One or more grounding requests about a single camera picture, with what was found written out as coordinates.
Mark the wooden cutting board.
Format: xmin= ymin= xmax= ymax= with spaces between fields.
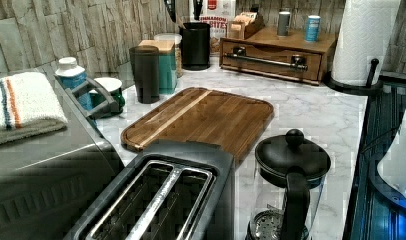
xmin=121 ymin=87 xmax=274 ymax=163

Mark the black spatula utensil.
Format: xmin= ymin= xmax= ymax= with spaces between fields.
xmin=163 ymin=0 xmax=176 ymax=23

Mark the black utensil handle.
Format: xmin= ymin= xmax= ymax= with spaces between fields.
xmin=193 ymin=0 xmax=203 ymax=21

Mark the black paper towel holder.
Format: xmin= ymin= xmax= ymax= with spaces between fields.
xmin=323 ymin=58 xmax=383 ymax=96

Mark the silver toaster oven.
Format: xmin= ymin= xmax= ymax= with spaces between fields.
xmin=0 ymin=74 xmax=124 ymax=240

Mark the black metal drawer handle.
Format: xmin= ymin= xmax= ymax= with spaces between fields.
xmin=223 ymin=47 xmax=308 ymax=71

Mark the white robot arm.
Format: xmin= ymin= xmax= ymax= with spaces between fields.
xmin=370 ymin=108 xmax=406 ymax=212

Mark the grey spice shaker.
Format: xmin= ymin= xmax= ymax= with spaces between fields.
xmin=277 ymin=11 xmax=291 ymax=36

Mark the dark tall tumbler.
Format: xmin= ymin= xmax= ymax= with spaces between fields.
xmin=130 ymin=45 xmax=159 ymax=104

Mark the black two-slot toaster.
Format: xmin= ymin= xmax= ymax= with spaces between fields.
xmin=63 ymin=140 xmax=234 ymax=240

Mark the cinnamon cereal box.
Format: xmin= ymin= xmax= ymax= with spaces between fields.
xmin=189 ymin=0 xmax=236 ymax=55

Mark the black utensil holder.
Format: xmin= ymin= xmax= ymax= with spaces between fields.
xmin=180 ymin=22 xmax=210 ymax=71

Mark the black glass french press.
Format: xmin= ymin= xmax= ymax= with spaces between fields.
xmin=245 ymin=129 xmax=331 ymax=240

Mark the teal canister wooden lid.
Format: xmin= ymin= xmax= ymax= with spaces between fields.
xmin=140 ymin=40 xmax=177 ymax=94

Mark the green white mug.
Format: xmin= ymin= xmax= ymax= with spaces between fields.
xmin=90 ymin=77 xmax=125 ymax=118

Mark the striped folded towel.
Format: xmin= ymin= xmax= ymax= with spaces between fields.
xmin=0 ymin=72 xmax=68 ymax=145

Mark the wooden tea bag caddy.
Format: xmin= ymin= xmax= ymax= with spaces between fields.
xmin=226 ymin=12 xmax=264 ymax=39

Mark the blue bottle white cap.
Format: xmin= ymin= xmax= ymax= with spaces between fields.
xmin=55 ymin=57 xmax=92 ymax=110

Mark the blue spice can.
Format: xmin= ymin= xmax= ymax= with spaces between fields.
xmin=305 ymin=15 xmax=321 ymax=42

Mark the wooden drawer box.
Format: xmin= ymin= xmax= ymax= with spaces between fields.
xmin=219 ymin=27 xmax=337 ymax=85

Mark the white paper towel roll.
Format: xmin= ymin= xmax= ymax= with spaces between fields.
xmin=331 ymin=0 xmax=401 ymax=85

